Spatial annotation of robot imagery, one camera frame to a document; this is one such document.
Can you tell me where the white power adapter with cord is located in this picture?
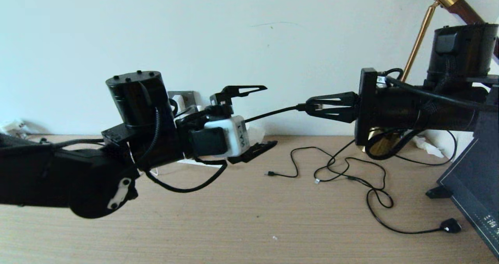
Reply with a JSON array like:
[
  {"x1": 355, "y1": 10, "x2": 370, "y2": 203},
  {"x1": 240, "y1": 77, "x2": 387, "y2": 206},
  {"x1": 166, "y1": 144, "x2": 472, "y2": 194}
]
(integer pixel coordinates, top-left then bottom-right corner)
[{"x1": 149, "y1": 95, "x2": 184, "y2": 177}]

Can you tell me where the white plastic wrapped item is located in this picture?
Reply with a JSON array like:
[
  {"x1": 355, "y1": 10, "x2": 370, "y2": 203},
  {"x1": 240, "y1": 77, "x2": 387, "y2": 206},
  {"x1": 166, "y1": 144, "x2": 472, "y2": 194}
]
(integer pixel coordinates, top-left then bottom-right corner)
[{"x1": 0, "y1": 119, "x2": 28, "y2": 139}]

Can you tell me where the grey wall socket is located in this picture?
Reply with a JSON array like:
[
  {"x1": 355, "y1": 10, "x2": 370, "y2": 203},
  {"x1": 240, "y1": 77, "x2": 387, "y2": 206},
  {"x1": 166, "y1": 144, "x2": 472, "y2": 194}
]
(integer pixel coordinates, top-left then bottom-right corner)
[{"x1": 168, "y1": 91, "x2": 196, "y2": 114}]

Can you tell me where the dark framed board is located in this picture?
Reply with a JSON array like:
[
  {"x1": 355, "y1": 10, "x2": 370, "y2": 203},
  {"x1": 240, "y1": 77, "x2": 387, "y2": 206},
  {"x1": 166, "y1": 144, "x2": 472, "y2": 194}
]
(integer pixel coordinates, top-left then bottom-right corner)
[{"x1": 436, "y1": 137, "x2": 499, "y2": 259}]

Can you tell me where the black lamp cable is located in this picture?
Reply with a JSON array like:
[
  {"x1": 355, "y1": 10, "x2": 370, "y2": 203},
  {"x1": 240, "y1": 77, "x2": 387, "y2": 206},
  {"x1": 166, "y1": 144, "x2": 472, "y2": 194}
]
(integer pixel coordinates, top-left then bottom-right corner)
[{"x1": 313, "y1": 128, "x2": 462, "y2": 234}]

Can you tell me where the black ethernet cable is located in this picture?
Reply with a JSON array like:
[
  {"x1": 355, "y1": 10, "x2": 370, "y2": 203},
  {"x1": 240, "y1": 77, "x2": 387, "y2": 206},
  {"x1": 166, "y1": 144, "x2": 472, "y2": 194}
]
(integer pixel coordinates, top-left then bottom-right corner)
[{"x1": 38, "y1": 103, "x2": 325, "y2": 147}]

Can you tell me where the black USB cable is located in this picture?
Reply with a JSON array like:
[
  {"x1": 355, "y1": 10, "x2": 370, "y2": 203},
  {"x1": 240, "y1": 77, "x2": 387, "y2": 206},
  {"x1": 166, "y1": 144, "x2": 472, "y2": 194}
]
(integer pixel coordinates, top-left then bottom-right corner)
[{"x1": 264, "y1": 146, "x2": 387, "y2": 190}]

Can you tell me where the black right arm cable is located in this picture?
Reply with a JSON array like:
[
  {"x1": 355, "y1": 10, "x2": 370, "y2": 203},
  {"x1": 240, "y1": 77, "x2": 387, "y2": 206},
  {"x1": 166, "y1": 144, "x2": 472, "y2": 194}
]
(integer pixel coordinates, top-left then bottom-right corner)
[{"x1": 366, "y1": 67, "x2": 499, "y2": 160}]

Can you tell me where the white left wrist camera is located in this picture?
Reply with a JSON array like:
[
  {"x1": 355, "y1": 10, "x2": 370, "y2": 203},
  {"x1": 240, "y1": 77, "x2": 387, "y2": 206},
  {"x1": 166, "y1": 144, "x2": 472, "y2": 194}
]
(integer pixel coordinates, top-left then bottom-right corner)
[{"x1": 190, "y1": 115, "x2": 249, "y2": 158}]

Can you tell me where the crumpled white tissue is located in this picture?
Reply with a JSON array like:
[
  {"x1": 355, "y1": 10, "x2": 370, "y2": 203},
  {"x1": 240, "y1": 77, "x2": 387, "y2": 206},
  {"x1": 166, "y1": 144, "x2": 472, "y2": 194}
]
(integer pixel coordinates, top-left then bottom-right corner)
[{"x1": 413, "y1": 136, "x2": 444, "y2": 158}]

